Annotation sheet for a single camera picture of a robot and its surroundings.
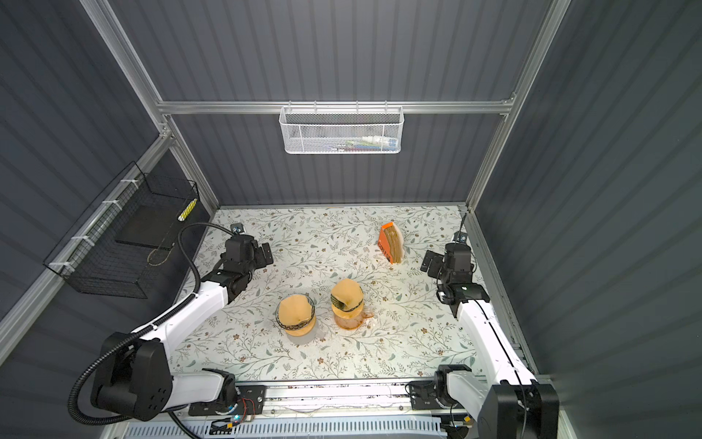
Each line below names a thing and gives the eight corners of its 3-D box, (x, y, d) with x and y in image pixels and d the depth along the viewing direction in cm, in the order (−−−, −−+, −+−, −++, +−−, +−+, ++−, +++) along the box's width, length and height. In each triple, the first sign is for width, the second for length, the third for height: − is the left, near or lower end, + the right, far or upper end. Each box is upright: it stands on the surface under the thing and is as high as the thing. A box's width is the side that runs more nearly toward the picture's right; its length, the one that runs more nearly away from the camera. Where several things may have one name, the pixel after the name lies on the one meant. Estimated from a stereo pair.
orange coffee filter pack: (387, 265, 104) (390, 250, 96) (377, 242, 111) (378, 226, 103) (405, 260, 105) (409, 244, 97) (393, 238, 112) (396, 221, 104)
